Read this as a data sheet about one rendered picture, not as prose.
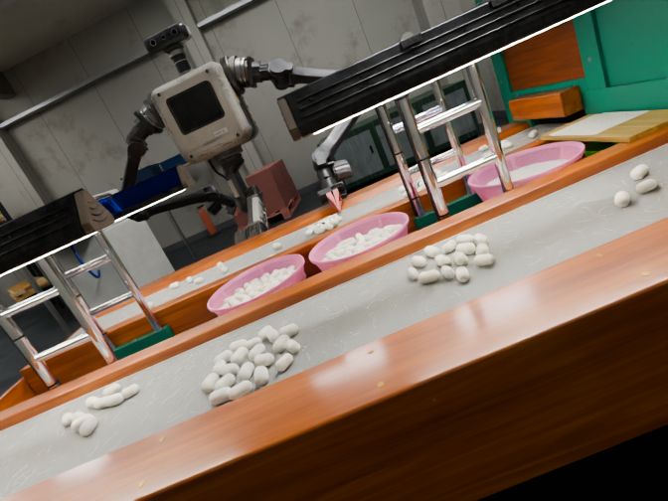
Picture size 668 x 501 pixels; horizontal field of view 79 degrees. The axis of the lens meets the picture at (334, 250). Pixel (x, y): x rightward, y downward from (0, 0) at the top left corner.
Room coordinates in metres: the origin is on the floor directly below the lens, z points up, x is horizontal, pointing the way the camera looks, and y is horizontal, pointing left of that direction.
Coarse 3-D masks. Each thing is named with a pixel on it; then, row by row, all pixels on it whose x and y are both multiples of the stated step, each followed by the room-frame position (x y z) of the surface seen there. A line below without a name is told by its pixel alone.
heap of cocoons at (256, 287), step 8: (272, 272) 1.08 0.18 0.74; (280, 272) 1.05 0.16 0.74; (288, 272) 1.02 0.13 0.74; (256, 280) 1.09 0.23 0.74; (264, 280) 1.04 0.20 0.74; (272, 280) 1.02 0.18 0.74; (280, 280) 1.00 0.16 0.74; (240, 288) 1.06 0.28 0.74; (248, 288) 1.04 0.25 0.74; (256, 288) 1.01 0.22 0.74; (264, 288) 0.98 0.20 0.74; (232, 296) 1.03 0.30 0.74; (240, 296) 1.00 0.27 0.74; (248, 296) 0.98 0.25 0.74; (224, 304) 0.98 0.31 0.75; (232, 304) 1.00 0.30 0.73
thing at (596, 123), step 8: (608, 112) 1.02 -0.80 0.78; (616, 112) 0.99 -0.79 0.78; (624, 112) 0.96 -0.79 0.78; (632, 112) 0.93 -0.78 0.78; (640, 112) 0.90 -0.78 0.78; (584, 120) 1.05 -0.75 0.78; (592, 120) 1.01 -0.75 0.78; (600, 120) 0.98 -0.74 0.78; (608, 120) 0.95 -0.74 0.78; (616, 120) 0.92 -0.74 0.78; (624, 120) 0.90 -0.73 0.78; (568, 128) 1.05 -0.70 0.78; (576, 128) 1.01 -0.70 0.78; (584, 128) 0.98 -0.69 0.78; (592, 128) 0.95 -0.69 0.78; (600, 128) 0.92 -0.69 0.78
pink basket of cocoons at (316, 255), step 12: (384, 216) 1.06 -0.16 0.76; (396, 216) 1.02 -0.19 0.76; (348, 228) 1.10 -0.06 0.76; (360, 228) 1.10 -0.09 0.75; (372, 228) 1.08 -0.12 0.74; (324, 240) 1.08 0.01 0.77; (336, 240) 1.09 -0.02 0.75; (384, 240) 0.85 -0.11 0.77; (312, 252) 1.01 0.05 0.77; (324, 252) 1.05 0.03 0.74; (360, 252) 0.85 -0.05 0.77; (324, 264) 0.90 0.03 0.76; (336, 264) 0.88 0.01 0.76
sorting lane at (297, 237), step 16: (528, 128) 1.43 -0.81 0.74; (544, 128) 1.33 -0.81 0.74; (384, 192) 1.46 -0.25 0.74; (400, 192) 1.35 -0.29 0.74; (352, 208) 1.44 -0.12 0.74; (368, 208) 1.33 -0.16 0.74; (288, 240) 1.39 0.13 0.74; (304, 240) 1.29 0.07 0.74; (240, 256) 1.47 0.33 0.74; (256, 256) 1.36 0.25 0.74; (208, 272) 1.45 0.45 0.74; (176, 288) 1.42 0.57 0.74; (192, 288) 1.32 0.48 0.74; (128, 304) 1.51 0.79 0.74; (160, 304) 1.30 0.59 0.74; (112, 320) 1.38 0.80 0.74
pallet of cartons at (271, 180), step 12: (264, 168) 6.57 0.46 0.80; (276, 168) 6.75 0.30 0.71; (252, 180) 6.25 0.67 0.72; (264, 180) 6.22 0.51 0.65; (276, 180) 6.35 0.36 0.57; (288, 180) 7.15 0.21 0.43; (264, 192) 6.24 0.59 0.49; (276, 192) 6.22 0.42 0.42; (288, 192) 6.84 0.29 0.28; (264, 204) 6.25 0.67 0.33; (276, 204) 6.23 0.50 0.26; (288, 204) 6.42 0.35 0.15; (240, 216) 6.35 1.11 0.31; (288, 216) 6.18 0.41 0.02; (240, 228) 6.32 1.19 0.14
